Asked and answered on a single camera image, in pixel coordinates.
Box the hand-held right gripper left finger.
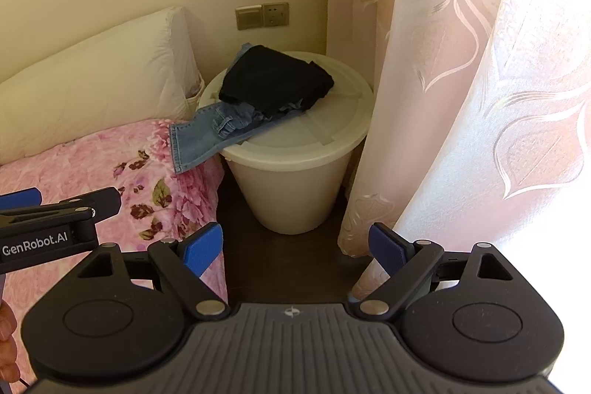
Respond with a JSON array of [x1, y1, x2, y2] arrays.
[[69, 222, 232, 322]]

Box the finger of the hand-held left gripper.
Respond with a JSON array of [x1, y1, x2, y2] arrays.
[[0, 187, 43, 215], [0, 186, 123, 229]]

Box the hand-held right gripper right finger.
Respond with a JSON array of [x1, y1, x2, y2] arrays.
[[353, 222, 523, 322]]

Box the black pants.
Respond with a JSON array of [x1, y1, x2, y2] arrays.
[[218, 45, 335, 118]]

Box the person's left hand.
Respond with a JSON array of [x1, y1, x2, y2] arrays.
[[0, 301, 22, 383]]

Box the pink floral blanket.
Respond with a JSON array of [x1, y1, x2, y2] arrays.
[[0, 117, 230, 307]]

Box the white plastic bucket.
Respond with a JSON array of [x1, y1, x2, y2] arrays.
[[221, 134, 368, 234]]

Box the blue jeans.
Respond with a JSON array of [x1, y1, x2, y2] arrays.
[[168, 43, 311, 174]]

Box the pink patterned curtain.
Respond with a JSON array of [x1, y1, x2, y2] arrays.
[[325, 0, 591, 330]]

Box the bronze wall switch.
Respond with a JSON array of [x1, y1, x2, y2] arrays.
[[235, 5, 265, 31]]

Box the bronze wall socket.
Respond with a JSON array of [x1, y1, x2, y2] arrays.
[[262, 2, 290, 28]]

